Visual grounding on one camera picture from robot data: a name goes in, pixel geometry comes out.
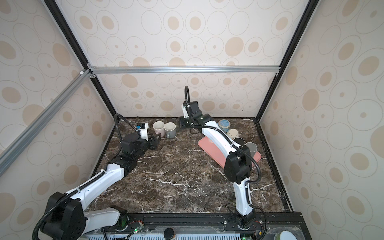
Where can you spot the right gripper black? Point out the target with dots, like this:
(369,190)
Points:
(181,122)

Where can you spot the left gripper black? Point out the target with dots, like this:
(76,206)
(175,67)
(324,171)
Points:
(153,142)

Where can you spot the light grey mug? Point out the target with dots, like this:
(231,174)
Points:
(170,130)

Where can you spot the pale pink mug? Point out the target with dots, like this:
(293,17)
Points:
(159,128)

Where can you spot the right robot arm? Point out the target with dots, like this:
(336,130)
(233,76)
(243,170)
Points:
(240,167)

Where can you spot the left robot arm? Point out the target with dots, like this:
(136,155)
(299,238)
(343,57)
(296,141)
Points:
(66,218)

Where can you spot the blue butterfly mug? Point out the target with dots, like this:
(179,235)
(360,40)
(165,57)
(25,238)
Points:
(224,125)

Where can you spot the cream and salmon mug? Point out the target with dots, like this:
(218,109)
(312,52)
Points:
(233,133)

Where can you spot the black mug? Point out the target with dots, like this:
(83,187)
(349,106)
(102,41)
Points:
(240,141)

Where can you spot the dark grey mug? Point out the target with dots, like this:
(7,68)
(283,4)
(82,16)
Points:
(252,147)

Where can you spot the pink plastic tray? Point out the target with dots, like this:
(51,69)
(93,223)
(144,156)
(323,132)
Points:
(214,152)

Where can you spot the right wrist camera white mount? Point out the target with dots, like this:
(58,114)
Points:
(184,109)

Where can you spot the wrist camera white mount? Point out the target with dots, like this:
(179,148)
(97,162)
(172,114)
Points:
(184,109)
(142,130)

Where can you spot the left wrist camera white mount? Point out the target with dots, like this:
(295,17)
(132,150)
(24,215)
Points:
(142,130)

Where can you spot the horizontal aluminium rail back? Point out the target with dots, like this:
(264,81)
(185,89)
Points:
(185,69)

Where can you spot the diagonal aluminium rail left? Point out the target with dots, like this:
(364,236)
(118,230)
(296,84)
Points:
(26,137)

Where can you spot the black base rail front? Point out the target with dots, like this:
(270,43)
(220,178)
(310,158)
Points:
(204,226)

